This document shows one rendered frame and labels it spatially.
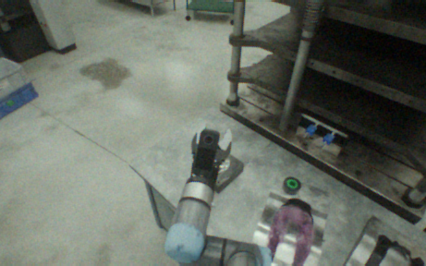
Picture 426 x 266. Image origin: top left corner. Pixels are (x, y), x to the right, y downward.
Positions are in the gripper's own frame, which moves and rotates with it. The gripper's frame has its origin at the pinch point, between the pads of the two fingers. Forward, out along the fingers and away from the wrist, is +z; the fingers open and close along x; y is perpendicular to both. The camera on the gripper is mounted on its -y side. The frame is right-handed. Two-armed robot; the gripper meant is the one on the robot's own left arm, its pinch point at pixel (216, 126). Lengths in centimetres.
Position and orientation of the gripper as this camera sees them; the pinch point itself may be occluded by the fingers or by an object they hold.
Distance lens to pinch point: 75.3
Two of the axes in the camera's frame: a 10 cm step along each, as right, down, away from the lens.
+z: 2.0, -6.8, 7.1
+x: 9.7, 2.4, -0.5
